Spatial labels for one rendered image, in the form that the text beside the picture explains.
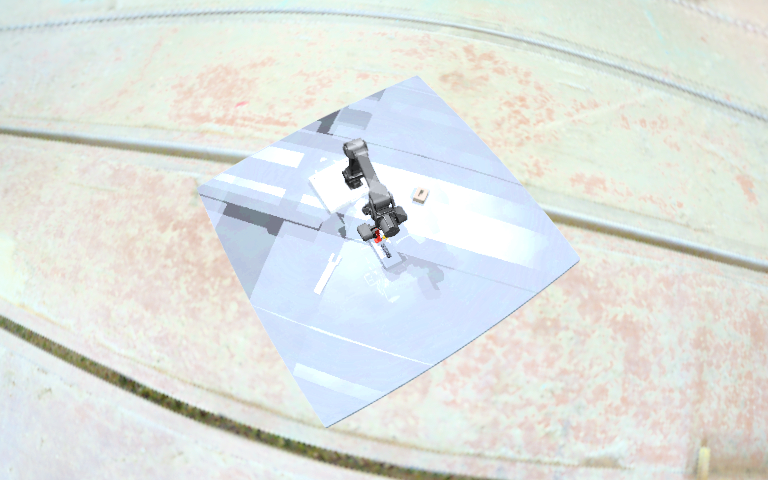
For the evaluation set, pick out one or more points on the white forked bar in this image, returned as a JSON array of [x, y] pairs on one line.
[[325, 276]]

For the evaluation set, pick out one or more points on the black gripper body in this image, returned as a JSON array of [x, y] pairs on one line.
[[367, 233]]

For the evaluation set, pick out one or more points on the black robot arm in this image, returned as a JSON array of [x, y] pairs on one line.
[[359, 166]]

